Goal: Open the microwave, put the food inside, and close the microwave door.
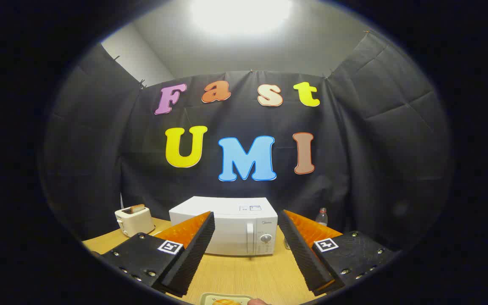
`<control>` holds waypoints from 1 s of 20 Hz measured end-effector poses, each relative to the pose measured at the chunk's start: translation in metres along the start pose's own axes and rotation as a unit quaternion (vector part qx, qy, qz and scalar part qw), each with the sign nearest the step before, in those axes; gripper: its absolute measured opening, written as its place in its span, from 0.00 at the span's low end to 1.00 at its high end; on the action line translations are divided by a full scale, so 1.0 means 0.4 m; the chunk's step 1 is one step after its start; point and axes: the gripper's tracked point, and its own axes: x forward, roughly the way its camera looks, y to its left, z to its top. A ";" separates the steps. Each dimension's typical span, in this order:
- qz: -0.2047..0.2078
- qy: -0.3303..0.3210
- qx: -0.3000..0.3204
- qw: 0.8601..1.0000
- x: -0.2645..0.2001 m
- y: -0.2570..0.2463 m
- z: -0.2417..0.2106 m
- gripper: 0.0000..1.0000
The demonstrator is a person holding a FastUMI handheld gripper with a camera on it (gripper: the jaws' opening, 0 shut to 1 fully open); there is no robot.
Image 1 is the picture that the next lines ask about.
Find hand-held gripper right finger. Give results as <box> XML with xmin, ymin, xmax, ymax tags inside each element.
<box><xmin>278</xmin><ymin>209</ymin><xmax>399</xmax><ymax>297</ymax></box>

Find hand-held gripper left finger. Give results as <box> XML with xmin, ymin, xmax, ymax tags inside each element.
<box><xmin>100</xmin><ymin>211</ymin><xmax>216</xmax><ymax>298</ymax></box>

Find white microwave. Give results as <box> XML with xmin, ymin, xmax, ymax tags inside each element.
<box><xmin>169</xmin><ymin>196</ymin><xmax>278</xmax><ymax>256</ymax></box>

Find cream tray with cherry print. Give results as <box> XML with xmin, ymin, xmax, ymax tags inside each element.
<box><xmin>200</xmin><ymin>293</ymin><xmax>255</xmax><ymax>305</ymax></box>

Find cream toaster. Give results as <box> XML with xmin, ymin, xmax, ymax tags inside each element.
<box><xmin>114</xmin><ymin>204</ymin><xmax>155</xmax><ymax>238</ymax></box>

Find ceiling light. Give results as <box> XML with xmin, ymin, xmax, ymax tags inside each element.
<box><xmin>189</xmin><ymin>0</ymin><xmax>293</xmax><ymax>34</ymax></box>

